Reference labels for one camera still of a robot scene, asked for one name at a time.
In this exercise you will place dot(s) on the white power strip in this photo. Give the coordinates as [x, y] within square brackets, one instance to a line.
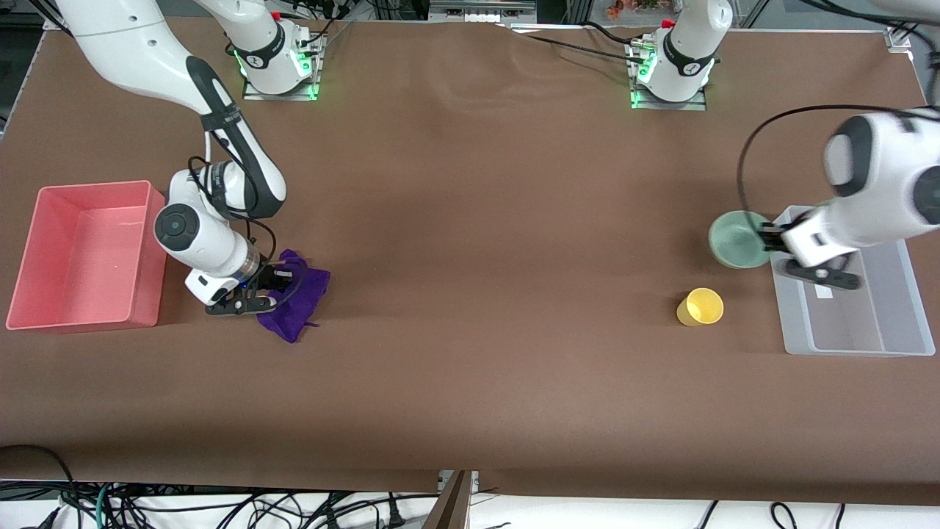
[481, 11]

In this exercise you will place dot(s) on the white label sticker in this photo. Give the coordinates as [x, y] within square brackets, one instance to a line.
[825, 292]

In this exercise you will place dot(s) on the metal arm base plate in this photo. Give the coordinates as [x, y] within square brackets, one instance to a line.
[317, 77]
[668, 105]

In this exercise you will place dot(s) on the brown wooden board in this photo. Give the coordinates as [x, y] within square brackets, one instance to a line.
[449, 507]

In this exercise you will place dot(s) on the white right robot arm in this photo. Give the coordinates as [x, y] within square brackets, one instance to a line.
[132, 44]

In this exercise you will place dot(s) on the pink plastic bin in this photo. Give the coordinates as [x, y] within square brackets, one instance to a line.
[81, 272]

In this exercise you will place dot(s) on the pale green bowl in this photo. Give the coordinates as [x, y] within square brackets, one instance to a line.
[734, 242]

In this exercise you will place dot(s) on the purple cloth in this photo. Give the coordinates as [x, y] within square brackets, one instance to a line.
[301, 301]

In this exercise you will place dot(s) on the aluminium frame profile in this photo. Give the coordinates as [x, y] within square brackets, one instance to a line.
[899, 37]

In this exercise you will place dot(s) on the yellow cup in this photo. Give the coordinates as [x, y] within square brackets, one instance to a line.
[701, 307]

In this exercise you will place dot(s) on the brown table cover sheet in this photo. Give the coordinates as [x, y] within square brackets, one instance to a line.
[470, 367]

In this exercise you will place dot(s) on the translucent plastic bin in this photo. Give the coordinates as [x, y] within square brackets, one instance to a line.
[866, 316]

